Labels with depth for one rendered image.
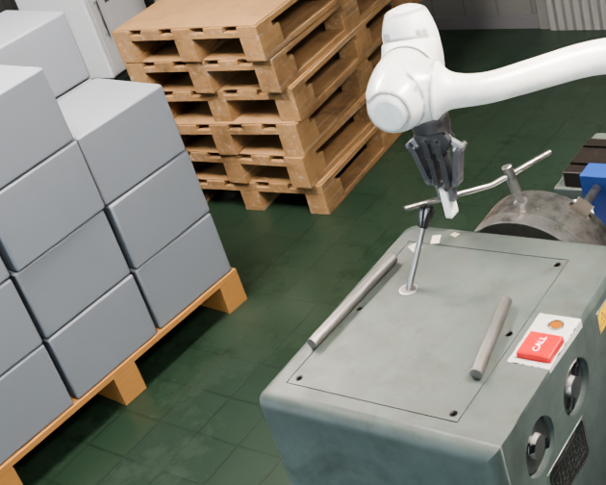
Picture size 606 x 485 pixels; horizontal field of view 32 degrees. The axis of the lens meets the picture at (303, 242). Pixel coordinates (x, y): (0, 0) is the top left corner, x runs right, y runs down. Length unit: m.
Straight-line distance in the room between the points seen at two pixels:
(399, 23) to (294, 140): 2.87
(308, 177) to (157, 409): 1.35
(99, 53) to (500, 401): 5.96
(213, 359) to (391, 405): 2.53
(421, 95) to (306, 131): 3.00
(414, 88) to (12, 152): 2.15
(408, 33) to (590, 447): 0.81
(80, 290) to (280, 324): 0.85
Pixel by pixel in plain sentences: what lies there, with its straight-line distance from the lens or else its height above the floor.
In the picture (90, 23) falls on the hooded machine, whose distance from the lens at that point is 7.33.
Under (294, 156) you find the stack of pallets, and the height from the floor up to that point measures 0.33.
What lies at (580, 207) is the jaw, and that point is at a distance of 2.24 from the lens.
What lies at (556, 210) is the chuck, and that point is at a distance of 2.20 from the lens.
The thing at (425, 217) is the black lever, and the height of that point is 1.38.
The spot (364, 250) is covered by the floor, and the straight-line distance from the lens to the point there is 4.58.
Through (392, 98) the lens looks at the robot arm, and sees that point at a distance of 1.78.
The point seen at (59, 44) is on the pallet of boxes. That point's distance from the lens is 4.34.
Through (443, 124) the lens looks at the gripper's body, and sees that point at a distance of 2.03.
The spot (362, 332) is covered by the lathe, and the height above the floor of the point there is 1.25.
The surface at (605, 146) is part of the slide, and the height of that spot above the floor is 0.97.
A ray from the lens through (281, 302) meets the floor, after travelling 4.42.
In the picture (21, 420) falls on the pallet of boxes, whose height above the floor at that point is 0.26.
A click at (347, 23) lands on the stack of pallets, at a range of 5.09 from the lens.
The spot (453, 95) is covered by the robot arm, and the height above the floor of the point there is 1.62.
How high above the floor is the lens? 2.38
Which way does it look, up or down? 30 degrees down
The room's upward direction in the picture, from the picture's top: 19 degrees counter-clockwise
